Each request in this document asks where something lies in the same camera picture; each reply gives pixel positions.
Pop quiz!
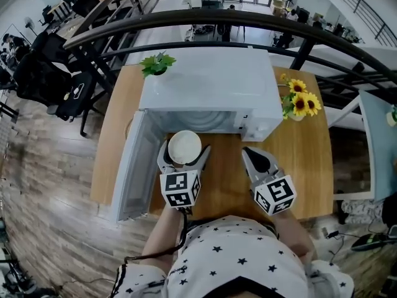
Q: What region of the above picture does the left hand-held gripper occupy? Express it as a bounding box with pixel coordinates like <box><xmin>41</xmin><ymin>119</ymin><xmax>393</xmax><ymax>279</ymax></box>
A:
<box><xmin>157</xmin><ymin>141</ymin><xmax>212</xmax><ymax>210</ymax></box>

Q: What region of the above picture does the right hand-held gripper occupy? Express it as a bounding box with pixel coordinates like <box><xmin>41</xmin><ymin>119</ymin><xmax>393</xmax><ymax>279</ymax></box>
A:
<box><xmin>241</xmin><ymin>147</ymin><xmax>298</xmax><ymax>217</ymax></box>

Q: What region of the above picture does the white bowl of food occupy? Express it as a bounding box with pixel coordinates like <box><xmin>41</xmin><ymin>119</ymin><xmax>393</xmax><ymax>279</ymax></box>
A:
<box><xmin>167</xmin><ymin>130</ymin><xmax>203</xmax><ymax>165</ymax></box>

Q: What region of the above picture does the white microwave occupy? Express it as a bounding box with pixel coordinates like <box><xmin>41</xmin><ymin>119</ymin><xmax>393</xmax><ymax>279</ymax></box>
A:
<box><xmin>110</xmin><ymin>47</ymin><xmax>284</xmax><ymax>224</ymax></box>

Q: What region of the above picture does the person's right forearm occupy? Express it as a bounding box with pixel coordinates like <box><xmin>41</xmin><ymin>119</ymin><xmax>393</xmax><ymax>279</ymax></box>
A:
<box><xmin>272</xmin><ymin>211</ymin><xmax>318</xmax><ymax>264</ymax></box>

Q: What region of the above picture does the person's left forearm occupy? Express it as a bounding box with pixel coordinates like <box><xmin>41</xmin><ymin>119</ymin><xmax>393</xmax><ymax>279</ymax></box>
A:
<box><xmin>141</xmin><ymin>205</ymin><xmax>187</xmax><ymax>262</ymax></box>

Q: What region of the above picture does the sunflower bouquet in vase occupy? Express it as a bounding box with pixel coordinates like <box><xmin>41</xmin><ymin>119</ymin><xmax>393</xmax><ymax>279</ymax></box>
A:
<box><xmin>279</xmin><ymin>73</ymin><xmax>323</xmax><ymax>122</ymax></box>

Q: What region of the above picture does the white star-print shirt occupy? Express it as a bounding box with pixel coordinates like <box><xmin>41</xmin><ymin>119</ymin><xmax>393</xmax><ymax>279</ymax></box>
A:
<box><xmin>110</xmin><ymin>215</ymin><xmax>355</xmax><ymax>298</ymax></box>

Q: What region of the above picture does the small green potted plant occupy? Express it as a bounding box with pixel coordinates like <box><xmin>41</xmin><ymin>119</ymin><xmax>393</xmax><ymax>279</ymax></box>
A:
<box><xmin>138</xmin><ymin>51</ymin><xmax>177</xmax><ymax>79</ymax></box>

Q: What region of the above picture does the patterned cloth pile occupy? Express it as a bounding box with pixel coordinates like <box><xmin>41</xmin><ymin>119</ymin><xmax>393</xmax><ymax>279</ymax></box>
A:
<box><xmin>340</xmin><ymin>199</ymin><xmax>389</xmax><ymax>227</ymax></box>

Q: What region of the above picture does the light blue side table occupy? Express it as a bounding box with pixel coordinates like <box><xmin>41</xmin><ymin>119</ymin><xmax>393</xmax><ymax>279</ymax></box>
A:
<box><xmin>328</xmin><ymin>89</ymin><xmax>397</xmax><ymax>203</ymax></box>

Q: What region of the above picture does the black and green floor device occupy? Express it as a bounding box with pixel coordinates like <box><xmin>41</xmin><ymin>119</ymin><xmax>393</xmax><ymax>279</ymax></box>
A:
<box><xmin>351</xmin><ymin>232</ymin><xmax>390</xmax><ymax>253</ymax></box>

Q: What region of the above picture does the small green plant pot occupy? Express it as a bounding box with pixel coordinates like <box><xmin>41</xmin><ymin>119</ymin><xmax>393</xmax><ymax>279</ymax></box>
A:
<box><xmin>386</xmin><ymin>104</ymin><xmax>397</xmax><ymax>127</ymax></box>

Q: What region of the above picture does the black metal railing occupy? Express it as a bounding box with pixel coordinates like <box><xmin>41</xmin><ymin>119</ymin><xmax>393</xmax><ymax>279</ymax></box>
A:
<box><xmin>63</xmin><ymin>9</ymin><xmax>397</xmax><ymax>105</ymax></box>

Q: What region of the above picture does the black office chair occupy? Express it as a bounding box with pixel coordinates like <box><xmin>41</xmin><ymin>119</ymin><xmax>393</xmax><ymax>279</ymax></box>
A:
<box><xmin>14</xmin><ymin>31</ymin><xmax>105</xmax><ymax>137</ymax></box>

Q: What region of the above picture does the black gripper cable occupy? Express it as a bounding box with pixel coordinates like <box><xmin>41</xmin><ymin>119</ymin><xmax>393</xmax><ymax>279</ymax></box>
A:
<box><xmin>114</xmin><ymin>205</ymin><xmax>193</xmax><ymax>296</ymax></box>

